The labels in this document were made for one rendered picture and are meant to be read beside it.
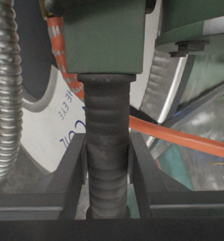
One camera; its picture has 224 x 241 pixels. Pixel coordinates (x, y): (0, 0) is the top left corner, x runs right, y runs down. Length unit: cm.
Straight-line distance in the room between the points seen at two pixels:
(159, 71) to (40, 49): 83
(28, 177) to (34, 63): 80
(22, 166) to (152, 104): 119
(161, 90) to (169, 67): 4
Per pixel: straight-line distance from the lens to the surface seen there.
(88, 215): 18
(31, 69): 96
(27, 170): 139
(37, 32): 105
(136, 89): 31
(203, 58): 39
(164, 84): 28
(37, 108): 67
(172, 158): 264
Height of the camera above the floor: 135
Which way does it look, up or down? 47 degrees down
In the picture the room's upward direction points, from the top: 72 degrees clockwise
